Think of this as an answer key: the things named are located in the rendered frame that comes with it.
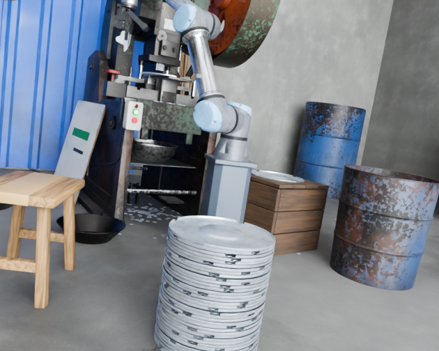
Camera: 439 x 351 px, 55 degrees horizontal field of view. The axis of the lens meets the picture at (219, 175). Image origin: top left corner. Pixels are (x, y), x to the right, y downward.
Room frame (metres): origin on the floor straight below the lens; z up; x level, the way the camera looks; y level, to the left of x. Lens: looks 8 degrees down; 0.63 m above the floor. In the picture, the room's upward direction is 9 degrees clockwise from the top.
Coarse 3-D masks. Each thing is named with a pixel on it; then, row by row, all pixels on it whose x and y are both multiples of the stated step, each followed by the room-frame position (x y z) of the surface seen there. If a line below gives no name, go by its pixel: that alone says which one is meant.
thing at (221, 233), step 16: (176, 224) 1.12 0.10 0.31; (192, 224) 1.14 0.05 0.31; (208, 224) 1.14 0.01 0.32; (224, 224) 1.19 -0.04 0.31; (192, 240) 0.98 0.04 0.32; (208, 240) 1.01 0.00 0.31; (224, 240) 1.03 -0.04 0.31; (240, 240) 1.06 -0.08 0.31; (256, 240) 1.08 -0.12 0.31; (272, 240) 1.10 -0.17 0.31
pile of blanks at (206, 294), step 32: (192, 256) 0.98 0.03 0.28; (224, 256) 0.96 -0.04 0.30; (256, 256) 0.99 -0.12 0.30; (160, 288) 1.07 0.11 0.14; (192, 288) 0.97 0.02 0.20; (224, 288) 0.98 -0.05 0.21; (256, 288) 1.01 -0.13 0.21; (160, 320) 1.03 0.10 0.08; (192, 320) 0.97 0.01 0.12; (224, 320) 0.96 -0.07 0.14; (256, 320) 1.03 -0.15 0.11
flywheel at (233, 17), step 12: (216, 0) 2.65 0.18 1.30; (228, 0) 2.57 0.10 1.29; (240, 0) 2.53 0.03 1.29; (216, 12) 2.71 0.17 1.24; (228, 12) 2.59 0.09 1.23; (240, 12) 2.47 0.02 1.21; (228, 24) 2.57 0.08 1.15; (240, 24) 2.39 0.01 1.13; (228, 36) 2.49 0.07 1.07; (216, 48) 2.58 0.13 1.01
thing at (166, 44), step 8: (168, 8) 2.36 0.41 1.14; (168, 16) 2.36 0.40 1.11; (160, 24) 2.34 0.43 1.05; (168, 24) 2.36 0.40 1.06; (160, 32) 2.33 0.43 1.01; (168, 32) 2.36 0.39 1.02; (176, 32) 2.39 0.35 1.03; (152, 40) 2.36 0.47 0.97; (160, 40) 2.33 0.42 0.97; (168, 40) 2.37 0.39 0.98; (176, 40) 2.39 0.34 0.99; (152, 48) 2.35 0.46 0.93; (160, 48) 2.32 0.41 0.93; (168, 48) 2.34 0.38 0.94; (176, 48) 2.35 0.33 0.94; (168, 56) 2.36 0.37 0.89; (176, 56) 2.37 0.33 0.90
